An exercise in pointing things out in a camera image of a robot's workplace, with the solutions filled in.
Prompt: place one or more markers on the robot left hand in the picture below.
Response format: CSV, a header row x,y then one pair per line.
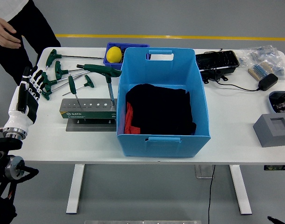
x,y
28,114

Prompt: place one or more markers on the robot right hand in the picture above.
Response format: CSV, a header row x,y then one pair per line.
x,y
276,220

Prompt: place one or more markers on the person's right hand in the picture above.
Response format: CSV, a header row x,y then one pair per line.
x,y
4,35

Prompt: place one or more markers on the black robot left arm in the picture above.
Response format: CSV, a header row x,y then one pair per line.
x,y
2,144

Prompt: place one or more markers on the grey green tool rack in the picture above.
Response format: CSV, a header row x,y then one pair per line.
x,y
91,114

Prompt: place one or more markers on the large light blue plastic box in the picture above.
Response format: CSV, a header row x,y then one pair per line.
x,y
165,147

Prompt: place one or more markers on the person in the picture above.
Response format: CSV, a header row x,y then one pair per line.
x,y
35,35

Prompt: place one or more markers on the white table leg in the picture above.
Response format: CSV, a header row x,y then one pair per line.
x,y
74,189
240,189

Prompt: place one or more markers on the black desk control panel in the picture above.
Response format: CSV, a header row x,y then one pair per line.
x,y
277,167

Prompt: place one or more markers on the grey hollow block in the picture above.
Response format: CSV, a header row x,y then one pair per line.
x,y
270,135

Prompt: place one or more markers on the metal plate under table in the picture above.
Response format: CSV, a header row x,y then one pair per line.
x,y
203,171

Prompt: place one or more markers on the small dark blue bin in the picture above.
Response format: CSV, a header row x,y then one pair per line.
x,y
113,65

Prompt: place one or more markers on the red cloth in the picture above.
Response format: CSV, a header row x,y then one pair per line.
x,y
129,116

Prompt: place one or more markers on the loose circuit parts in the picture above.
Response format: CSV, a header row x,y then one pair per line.
x,y
283,105

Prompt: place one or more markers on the small light blue bin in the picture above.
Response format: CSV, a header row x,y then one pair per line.
x,y
271,102

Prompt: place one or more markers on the black cloth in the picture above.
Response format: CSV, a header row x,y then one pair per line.
x,y
165,109

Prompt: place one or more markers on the black power adapter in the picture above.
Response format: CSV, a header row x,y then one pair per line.
x,y
268,81

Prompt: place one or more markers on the taped resistor strip bundle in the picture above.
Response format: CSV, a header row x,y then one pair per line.
x,y
260,69

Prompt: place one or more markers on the clear plastic parts bags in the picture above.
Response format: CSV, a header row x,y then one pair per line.
x,y
261,52

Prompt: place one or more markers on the black ribbed tray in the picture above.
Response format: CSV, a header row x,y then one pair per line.
x,y
217,60

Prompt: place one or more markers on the grey metal base plate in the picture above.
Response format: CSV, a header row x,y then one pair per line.
x,y
91,127

